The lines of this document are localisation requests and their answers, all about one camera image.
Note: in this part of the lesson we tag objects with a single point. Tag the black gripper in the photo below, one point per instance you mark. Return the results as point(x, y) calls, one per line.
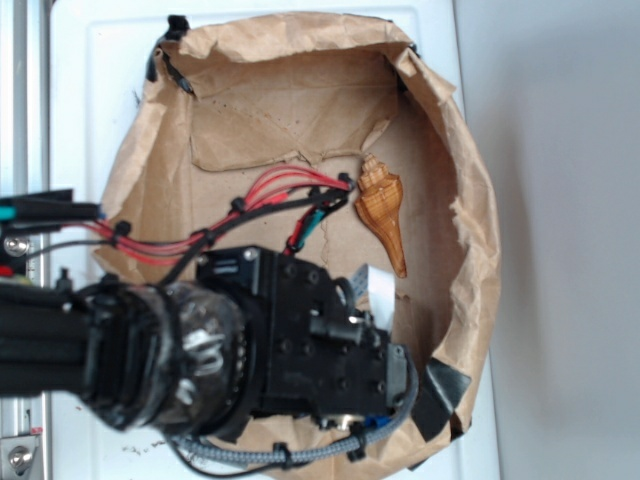
point(308, 351)

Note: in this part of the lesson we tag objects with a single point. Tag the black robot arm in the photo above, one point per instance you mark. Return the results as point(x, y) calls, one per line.
point(167, 356)

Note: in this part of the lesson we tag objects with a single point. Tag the orange conch seashell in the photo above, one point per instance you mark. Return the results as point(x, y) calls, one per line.
point(378, 207)

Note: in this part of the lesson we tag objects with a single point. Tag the brown paper bag tray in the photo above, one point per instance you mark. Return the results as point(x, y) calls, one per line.
point(228, 101)

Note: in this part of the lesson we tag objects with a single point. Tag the black metal bracket plate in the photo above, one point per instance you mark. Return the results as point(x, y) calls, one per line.
point(15, 246)

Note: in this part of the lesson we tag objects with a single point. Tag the silver corner bracket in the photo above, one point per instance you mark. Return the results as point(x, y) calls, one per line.
point(21, 458)

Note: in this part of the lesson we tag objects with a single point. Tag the aluminium frame rail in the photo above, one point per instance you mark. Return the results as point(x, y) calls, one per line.
point(25, 162)

